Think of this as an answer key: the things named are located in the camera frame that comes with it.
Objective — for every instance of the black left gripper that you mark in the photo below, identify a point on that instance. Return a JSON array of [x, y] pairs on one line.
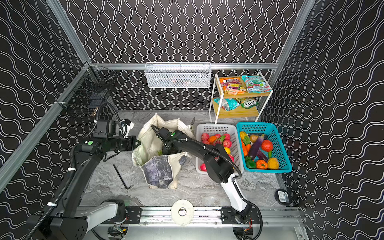
[[127, 143]]

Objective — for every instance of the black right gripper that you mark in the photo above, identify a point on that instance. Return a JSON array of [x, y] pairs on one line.
[[163, 133]]

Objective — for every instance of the cream canvas grocery bag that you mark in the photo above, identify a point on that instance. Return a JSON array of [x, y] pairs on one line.
[[160, 170]]

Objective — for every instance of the pink dragon fruit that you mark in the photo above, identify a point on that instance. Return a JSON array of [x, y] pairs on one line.
[[220, 140]]

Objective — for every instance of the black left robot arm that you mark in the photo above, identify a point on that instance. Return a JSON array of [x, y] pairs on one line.
[[78, 186]]

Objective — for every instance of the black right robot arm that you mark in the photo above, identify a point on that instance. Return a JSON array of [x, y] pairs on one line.
[[219, 166]]

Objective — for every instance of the teal white snack bag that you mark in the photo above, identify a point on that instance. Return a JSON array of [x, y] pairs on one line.
[[229, 104]]

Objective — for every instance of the orange snack bag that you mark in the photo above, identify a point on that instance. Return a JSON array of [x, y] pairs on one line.
[[233, 86]]

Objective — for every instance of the green candy bag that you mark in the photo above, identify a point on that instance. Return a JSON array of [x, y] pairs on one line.
[[247, 103]]

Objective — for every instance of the green pink snack bag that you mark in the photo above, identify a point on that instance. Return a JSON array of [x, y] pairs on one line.
[[256, 84]]

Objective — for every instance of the red apple back left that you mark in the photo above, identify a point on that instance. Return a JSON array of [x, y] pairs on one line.
[[205, 137]]

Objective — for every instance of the red apple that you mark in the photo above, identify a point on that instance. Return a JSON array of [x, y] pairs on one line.
[[203, 168], [227, 143], [205, 137]]

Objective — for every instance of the orange tangerine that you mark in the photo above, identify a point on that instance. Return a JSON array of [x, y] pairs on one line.
[[212, 139]]

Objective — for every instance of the red apple front left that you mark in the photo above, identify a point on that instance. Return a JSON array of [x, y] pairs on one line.
[[203, 168]]

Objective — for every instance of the white plastic fruit basket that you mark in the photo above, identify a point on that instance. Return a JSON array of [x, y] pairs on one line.
[[230, 132]]

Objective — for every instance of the black hex key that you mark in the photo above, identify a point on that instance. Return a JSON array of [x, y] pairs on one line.
[[121, 178]]

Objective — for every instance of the red apple back right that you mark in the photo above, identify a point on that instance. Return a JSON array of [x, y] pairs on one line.
[[227, 143]]

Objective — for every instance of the yellow lemon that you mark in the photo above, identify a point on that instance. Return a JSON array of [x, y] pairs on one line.
[[228, 151]]

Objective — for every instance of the yellow corn cob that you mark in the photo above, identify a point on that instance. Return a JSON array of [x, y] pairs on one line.
[[243, 135]]

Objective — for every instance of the orange carrot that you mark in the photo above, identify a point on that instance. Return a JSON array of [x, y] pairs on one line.
[[246, 148]]

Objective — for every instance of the white round disc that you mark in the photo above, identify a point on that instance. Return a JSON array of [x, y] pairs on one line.
[[182, 212]]

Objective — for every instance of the white wooden two-tier shelf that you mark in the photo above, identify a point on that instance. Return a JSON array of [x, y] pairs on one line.
[[218, 95]]

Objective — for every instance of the brown kiwi potato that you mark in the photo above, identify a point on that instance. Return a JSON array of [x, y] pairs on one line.
[[253, 138]]

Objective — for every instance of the green bell pepper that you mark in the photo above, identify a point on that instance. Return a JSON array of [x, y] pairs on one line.
[[250, 164]]

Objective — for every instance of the purple eggplant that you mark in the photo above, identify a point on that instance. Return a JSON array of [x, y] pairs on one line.
[[255, 147]]

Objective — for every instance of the orange bell pepper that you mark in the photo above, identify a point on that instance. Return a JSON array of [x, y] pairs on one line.
[[261, 165]]

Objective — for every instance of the red tomato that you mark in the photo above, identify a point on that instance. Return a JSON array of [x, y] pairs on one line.
[[267, 146]]

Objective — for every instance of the yellow potato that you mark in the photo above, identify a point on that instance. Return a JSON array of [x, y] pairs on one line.
[[273, 164]]

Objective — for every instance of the black round puck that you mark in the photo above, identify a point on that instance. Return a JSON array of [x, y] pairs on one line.
[[282, 197]]

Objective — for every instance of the black wire wall basket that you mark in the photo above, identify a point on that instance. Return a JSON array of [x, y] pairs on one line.
[[91, 99]]

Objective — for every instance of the white wire wall basket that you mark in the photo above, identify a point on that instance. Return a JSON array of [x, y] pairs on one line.
[[178, 75]]

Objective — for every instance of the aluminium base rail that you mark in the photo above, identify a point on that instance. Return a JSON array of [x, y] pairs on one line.
[[111, 216]]

